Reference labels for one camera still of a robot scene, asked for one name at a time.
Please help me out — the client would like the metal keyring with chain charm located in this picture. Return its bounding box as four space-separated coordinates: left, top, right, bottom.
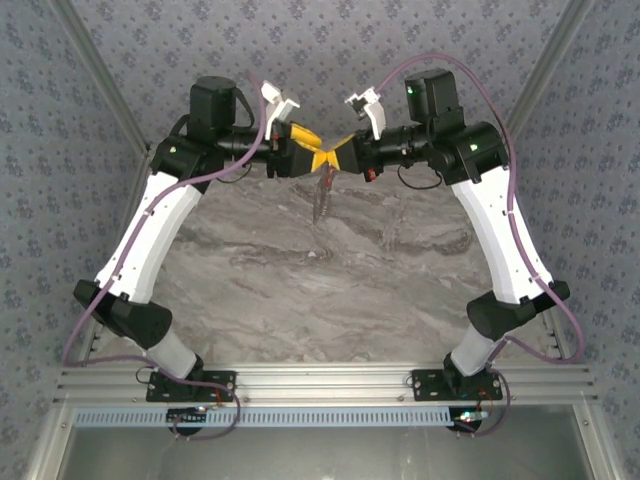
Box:
310 162 335 225

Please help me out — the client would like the black controller board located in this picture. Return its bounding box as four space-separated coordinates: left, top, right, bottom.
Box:
166 407 210 437
448 407 490 434

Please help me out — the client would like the grey metal sheet panel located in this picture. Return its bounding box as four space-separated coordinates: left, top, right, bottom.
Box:
54 427 596 480

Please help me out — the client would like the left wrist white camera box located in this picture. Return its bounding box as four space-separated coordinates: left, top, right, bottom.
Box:
259 81 302 142

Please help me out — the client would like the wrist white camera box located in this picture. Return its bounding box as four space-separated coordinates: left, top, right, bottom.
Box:
259 81 302 142
344 85 387 142

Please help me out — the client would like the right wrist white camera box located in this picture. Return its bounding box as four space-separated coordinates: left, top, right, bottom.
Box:
344 85 387 142

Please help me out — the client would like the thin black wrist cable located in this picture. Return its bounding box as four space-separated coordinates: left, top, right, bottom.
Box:
214 162 254 186
397 164 444 191

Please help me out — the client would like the slanted aluminium frame post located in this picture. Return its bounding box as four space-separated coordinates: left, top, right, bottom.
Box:
493 0 597 154

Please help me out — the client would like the wide aluminium mounting rail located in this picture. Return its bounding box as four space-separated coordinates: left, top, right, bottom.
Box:
52 363 599 407

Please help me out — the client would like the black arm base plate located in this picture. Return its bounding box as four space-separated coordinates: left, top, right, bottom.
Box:
145 370 237 404
410 368 504 402

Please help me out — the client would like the slotted pale blue cable duct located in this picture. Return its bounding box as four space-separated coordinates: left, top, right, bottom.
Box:
73 405 454 429

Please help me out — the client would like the short aluminium frame leg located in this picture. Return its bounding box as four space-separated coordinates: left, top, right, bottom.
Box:
23 404 76 480
572 404 622 480

